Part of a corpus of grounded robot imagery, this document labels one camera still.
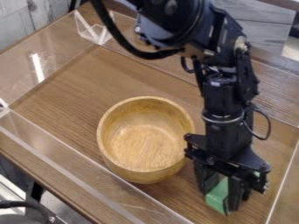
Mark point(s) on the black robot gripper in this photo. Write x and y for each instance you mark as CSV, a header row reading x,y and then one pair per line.
x,y
228,169

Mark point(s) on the green rectangular block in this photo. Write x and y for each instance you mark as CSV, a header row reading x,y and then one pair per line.
x,y
216,202

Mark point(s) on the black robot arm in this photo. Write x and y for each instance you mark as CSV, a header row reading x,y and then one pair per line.
x,y
200,32

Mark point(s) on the brown wooden bowl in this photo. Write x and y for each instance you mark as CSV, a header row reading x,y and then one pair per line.
x,y
140,138

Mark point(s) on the clear acrylic front wall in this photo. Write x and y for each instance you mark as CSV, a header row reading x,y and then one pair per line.
x,y
49,140

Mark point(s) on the black table leg bracket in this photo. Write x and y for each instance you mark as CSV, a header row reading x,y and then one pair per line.
x,y
37,211

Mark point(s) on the clear acrylic corner bracket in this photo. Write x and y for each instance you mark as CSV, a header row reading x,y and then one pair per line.
x,y
95,33

